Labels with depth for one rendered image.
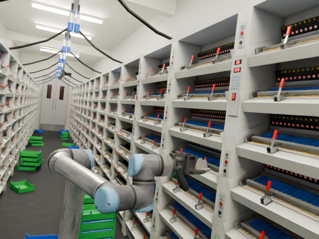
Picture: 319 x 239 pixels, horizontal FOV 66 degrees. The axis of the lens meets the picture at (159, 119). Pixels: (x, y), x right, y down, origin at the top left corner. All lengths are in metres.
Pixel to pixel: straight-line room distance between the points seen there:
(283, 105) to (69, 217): 1.18
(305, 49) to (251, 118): 0.38
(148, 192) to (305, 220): 0.55
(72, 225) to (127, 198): 0.65
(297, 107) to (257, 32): 0.44
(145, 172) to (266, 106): 0.55
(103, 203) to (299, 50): 0.87
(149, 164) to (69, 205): 0.65
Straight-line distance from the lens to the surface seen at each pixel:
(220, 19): 1.44
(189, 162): 1.06
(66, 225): 1.52
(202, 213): 1.42
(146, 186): 0.98
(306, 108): 0.97
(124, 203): 0.92
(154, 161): 0.98
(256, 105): 1.11
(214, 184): 1.30
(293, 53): 1.05
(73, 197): 1.47
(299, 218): 1.02
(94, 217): 2.22
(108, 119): 3.76
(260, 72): 1.25
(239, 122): 1.17
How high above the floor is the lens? 1.26
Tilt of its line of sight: 2 degrees down
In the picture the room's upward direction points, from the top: 6 degrees clockwise
